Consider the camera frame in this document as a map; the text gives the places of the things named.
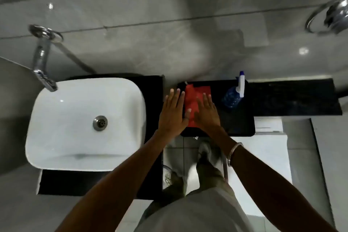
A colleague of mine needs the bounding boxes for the chrome wall faucet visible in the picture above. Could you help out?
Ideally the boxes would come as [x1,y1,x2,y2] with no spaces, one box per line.
[28,24,63,92]

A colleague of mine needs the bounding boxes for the blue spray bottle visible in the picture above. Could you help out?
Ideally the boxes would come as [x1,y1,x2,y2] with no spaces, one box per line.
[221,71,249,109]

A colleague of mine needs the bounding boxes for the person's left hand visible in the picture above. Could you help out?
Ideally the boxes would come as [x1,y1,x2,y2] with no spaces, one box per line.
[157,88,192,138]

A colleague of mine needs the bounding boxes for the person's right hand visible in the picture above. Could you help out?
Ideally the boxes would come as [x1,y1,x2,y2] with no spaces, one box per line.
[193,92,221,132]

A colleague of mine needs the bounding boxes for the chrome towel ring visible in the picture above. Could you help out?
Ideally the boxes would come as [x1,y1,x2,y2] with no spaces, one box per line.
[305,0,348,35]

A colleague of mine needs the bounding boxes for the black rectangular tray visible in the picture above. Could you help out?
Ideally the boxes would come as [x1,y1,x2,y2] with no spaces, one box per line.
[177,79,256,138]

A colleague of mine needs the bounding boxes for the chrome sink drain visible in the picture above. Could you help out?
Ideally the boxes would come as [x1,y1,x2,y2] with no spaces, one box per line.
[93,116,108,132]

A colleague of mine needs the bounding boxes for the red cloth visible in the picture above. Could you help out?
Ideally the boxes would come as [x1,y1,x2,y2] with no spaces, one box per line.
[184,83,212,128]

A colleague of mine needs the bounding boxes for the white ceramic sink basin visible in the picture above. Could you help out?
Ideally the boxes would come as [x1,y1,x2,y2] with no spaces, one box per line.
[25,78,147,172]

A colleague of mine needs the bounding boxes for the person's olive trousers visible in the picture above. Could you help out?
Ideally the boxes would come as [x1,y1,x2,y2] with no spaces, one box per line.
[141,156,235,221]

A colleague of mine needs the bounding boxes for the silver wrist bracelet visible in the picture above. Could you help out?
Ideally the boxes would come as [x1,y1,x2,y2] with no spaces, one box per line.
[227,142,244,167]

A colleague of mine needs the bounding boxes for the person's left forearm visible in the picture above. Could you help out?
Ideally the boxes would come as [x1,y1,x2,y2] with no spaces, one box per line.
[54,130,181,232]

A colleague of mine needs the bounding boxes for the person's right forearm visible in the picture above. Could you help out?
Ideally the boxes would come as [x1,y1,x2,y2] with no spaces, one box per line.
[202,125,339,232]

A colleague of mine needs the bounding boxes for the grey shoe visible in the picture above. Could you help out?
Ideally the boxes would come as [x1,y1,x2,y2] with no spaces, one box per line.
[198,142,221,167]
[163,165,188,189]

